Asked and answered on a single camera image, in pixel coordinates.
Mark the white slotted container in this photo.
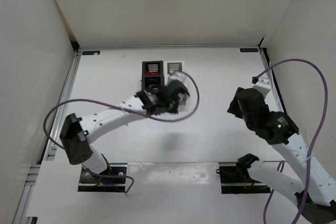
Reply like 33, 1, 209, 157
163, 60, 185, 84

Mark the right blue label sticker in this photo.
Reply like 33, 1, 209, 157
239, 48, 259, 53

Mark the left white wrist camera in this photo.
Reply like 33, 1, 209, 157
167, 72, 187, 85

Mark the right aluminium frame rail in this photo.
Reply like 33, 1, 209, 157
258, 47, 287, 114

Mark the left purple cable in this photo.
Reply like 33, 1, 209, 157
43, 71, 200, 193

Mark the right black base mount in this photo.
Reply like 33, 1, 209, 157
216, 166, 271, 195

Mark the red curved lego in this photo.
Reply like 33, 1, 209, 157
146, 71, 160, 75

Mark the black slotted container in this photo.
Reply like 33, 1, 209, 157
141, 61, 164, 90

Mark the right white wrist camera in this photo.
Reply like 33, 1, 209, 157
253, 77, 271, 99

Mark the aluminium frame rail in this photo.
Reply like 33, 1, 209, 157
39, 50, 81, 163
258, 47, 287, 114

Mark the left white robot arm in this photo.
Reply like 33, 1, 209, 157
59, 80, 190, 174

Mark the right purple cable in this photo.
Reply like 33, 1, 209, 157
251, 58, 329, 224

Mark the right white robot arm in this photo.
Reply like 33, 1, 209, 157
227, 88, 335, 223

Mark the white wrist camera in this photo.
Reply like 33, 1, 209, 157
167, 72, 187, 85
253, 77, 271, 99

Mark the purple cable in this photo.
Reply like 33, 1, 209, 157
251, 58, 329, 224
43, 71, 200, 193

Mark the left aluminium frame rail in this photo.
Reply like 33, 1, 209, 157
39, 50, 81, 163

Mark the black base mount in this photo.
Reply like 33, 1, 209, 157
77, 163, 128, 193
216, 166, 271, 195

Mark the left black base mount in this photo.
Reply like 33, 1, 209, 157
77, 163, 128, 193

